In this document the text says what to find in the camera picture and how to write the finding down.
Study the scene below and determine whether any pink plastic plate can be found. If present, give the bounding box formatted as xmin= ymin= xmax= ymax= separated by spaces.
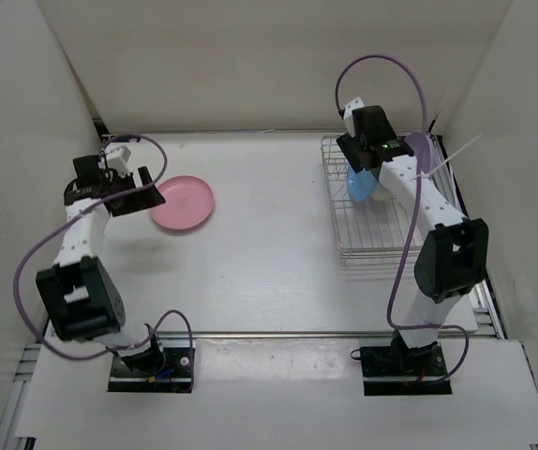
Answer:
xmin=150 ymin=175 xmax=215 ymax=232

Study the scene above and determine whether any blue plastic plate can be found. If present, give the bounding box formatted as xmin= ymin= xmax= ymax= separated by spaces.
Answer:
xmin=347 ymin=166 xmax=379 ymax=203

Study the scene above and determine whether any white plastic plate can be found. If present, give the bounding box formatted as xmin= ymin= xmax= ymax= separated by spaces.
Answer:
xmin=371 ymin=183 xmax=395 ymax=202

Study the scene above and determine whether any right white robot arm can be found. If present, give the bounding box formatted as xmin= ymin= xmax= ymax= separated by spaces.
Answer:
xmin=336 ymin=98 xmax=489 ymax=375

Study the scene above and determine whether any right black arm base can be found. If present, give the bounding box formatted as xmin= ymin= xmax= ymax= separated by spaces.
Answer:
xmin=350 ymin=345 xmax=453 ymax=397

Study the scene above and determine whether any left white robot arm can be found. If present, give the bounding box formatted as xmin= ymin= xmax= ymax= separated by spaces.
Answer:
xmin=36 ymin=146 xmax=166 ymax=375

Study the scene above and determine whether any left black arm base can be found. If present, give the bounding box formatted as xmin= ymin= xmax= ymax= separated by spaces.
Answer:
xmin=107 ymin=340 xmax=196 ymax=394

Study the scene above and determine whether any purple plastic plate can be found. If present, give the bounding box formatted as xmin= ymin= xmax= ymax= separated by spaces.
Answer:
xmin=404 ymin=132 xmax=437 ymax=173

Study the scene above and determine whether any white zip tie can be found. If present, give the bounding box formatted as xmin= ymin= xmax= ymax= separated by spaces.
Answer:
xmin=415 ymin=133 xmax=484 ymax=179

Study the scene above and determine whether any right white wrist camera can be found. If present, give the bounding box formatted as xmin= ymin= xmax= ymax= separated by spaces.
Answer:
xmin=338 ymin=97 xmax=365 ymax=137

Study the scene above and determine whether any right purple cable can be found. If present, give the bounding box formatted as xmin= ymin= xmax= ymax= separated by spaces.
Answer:
xmin=334 ymin=54 xmax=470 ymax=385

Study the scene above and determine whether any purple cable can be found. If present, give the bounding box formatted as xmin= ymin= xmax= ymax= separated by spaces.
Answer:
xmin=334 ymin=54 xmax=470 ymax=385
xmin=12 ymin=134 xmax=193 ymax=390

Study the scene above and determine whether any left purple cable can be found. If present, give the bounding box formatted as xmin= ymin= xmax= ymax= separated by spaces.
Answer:
xmin=12 ymin=134 xmax=193 ymax=390

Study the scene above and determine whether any metal wire dish rack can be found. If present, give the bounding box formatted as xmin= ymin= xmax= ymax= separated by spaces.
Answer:
xmin=321 ymin=135 xmax=411 ymax=264

